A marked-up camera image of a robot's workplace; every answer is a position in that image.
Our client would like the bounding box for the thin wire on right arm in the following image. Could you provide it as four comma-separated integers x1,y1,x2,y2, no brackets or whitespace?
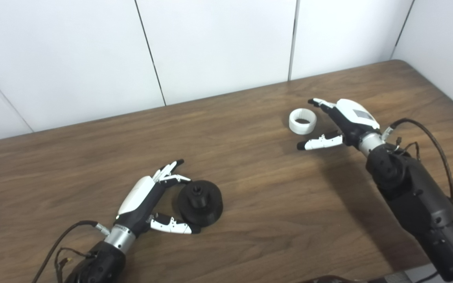
394,137,422,162

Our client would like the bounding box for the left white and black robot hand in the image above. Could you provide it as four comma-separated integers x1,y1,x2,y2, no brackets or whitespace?
114,159,202,237

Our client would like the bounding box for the round black plastic part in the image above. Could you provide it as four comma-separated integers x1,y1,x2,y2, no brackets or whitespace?
177,180,224,227

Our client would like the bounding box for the thin wire on arm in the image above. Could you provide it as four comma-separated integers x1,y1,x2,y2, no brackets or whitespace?
55,247,95,283
394,137,422,162

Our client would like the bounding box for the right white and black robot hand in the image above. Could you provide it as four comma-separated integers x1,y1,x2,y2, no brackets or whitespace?
297,98,380,151

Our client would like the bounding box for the white toothed plastic ring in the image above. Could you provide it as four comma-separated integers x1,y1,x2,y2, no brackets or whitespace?
289,108,317,135

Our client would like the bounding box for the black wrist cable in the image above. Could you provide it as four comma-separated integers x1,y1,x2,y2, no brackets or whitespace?
382,118,453,205
32,220,111,283

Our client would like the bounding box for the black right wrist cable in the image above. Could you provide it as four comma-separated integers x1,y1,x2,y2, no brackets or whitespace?
382,118,453,205

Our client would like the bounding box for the thin wire on left arm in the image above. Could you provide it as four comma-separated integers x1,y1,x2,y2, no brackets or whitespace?
55,247,95,283

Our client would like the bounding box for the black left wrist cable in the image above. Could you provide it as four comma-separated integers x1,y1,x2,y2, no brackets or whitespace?
32,220,111,283

